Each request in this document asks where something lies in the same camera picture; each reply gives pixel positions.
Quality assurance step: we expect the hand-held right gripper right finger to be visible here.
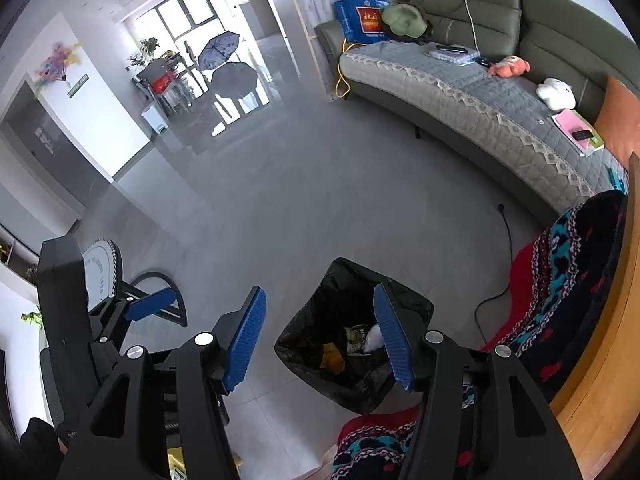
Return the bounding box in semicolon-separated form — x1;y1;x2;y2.
373;282;583;480

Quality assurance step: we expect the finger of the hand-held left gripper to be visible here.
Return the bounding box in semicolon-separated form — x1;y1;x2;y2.
120;270;189;329
89;287;177;345

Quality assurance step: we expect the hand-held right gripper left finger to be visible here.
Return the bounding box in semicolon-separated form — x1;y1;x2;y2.
55;286;268;480

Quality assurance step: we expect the black lined trash bin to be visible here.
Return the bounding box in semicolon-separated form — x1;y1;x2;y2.
274;257;435;416

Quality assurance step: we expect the person's left forearm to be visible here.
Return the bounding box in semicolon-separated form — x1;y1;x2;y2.
19;416;68;480

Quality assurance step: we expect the white crumpled tissue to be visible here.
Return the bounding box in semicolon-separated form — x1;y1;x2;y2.
364;324;387;353

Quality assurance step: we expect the green snack packet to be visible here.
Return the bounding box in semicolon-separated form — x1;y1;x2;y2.
345;326;373;357

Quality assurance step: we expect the beige cloth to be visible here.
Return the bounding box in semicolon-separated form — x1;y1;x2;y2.
315;447;346;480

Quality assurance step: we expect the red black patterned blanket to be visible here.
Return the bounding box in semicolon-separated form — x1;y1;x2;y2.
322;191;628;480

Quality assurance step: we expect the white pedal bin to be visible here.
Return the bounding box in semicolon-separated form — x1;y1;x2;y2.
141;104;168;134

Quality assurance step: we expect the grey open umbrella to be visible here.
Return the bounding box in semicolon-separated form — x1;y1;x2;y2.
211;62;258;98

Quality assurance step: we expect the dining table with chairs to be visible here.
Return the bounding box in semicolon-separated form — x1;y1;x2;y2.
132;50;201;111

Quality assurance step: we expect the blue open umbrella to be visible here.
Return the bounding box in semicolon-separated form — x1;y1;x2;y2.
197;31;241;71

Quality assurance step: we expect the grey quilted sofa cover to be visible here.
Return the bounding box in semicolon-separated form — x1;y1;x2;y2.
338;40;628;211

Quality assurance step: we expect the pink book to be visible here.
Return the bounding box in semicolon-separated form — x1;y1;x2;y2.
551;109;606;156

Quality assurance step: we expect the white cloth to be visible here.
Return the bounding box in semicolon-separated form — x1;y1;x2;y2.
536;78;576;110

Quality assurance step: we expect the large orange cushion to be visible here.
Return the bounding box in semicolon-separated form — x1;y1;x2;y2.
594;76;640;163

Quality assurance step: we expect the green sun hat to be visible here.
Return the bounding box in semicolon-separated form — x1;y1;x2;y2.
381;3;432;41

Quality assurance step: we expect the light wood partition panel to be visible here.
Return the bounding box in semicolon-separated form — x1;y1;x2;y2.
285;0;413;103

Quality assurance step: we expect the blue shopping bag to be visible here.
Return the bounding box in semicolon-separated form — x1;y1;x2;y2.
334;0;391;45

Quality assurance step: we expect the green leather sofa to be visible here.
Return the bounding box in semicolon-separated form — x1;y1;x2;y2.
315;0;640;226

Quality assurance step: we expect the black power cable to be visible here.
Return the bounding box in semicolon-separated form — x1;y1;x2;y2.
475;203;513;341

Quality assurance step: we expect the colourful wall decoration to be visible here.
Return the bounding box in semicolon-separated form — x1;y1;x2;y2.
32;40;86;96

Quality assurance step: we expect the yellow cable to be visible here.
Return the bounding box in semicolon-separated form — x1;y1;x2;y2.
336;37;351;101

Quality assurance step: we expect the white cable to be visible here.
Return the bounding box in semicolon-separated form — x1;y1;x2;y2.
462;0;482;56

